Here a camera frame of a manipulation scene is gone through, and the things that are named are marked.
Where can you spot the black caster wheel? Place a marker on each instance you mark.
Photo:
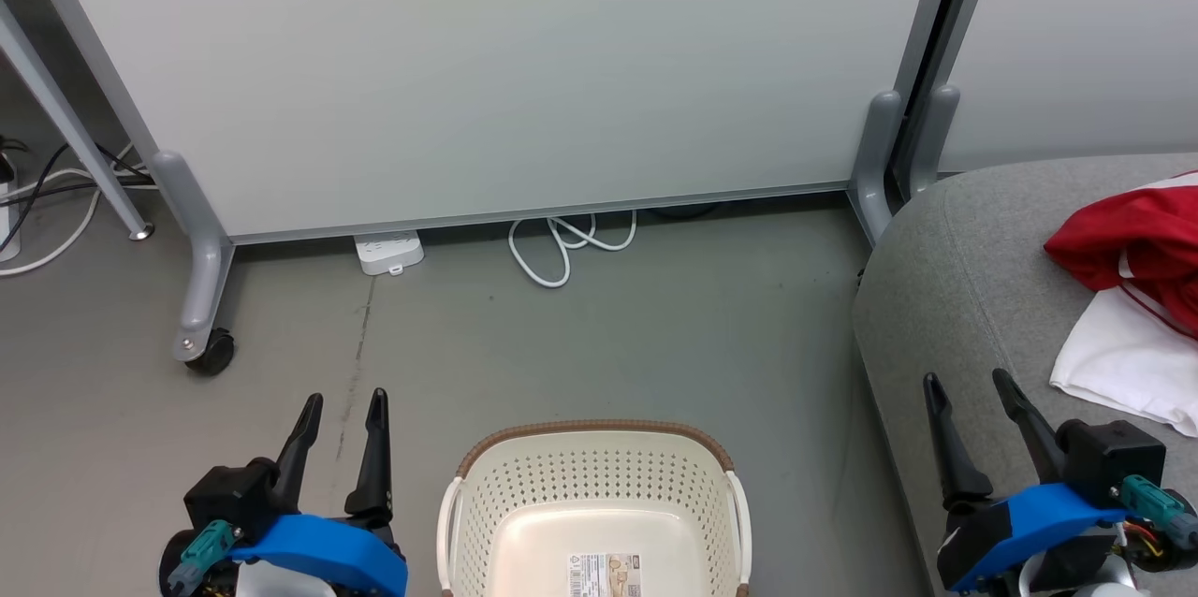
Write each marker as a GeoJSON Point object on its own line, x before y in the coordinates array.
{"type": "Point", "coordinates": [213, 356]}

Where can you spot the large white partition panel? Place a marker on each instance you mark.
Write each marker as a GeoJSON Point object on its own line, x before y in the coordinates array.
{"type": "Point", "coordinates": [515, 64]}

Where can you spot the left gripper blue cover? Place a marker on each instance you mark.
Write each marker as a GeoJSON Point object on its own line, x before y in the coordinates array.
{"type": "Point", "coordinates": [328, 555]}

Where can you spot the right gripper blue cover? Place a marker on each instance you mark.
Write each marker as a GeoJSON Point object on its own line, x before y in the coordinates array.
{"type": "Point", "coordinates": [1029, 527]}

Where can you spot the grey fabric sofa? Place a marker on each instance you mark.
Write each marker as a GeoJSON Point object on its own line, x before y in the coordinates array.
{"type": "Point", "coordinates": [955, 298]}

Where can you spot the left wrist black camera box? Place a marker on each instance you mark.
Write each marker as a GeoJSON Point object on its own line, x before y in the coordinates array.
{"type": "Point", "coordinates": [229, 496]}

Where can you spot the grey partition leg with caster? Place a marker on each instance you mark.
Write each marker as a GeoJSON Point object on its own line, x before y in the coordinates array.
{"type": "Point", "coordinates": [201, 260]}

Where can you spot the white power strip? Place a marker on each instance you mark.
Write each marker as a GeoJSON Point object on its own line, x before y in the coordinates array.
{"type": "Point", "coordinates": [388, 251]}

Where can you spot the red garment with white trim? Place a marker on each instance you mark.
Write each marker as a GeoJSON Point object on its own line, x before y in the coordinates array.
{"type": "Point", "coordinates": [1142, 241]}

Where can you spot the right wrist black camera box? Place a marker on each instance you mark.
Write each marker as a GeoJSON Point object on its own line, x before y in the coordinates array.
{"type": "Point", "coordinates": [1114, 461]}

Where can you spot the narrow white partition panel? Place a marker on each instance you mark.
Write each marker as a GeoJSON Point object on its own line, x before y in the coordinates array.
{"type": "Point", "coordinates": [1076, 36]}

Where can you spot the cream perforated laundry basket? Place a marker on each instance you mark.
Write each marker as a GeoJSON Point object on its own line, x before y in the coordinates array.
{"type": "Point", "coordinates": [599, 485]}

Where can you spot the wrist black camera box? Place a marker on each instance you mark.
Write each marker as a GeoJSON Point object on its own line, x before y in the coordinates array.
{"type": "Point", "coordinates": [229, 496]}
{"type": "Point", "coordinates": [1114, 461]}

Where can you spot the slanted grey metal table leg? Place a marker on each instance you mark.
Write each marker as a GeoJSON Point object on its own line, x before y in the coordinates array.
{"type": "Point", "coordinates": [65, 120]}

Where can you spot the printed sticker in basket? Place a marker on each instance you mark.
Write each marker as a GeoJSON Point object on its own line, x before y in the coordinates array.
{"type": "Point", "coordinates": [604, 575]}

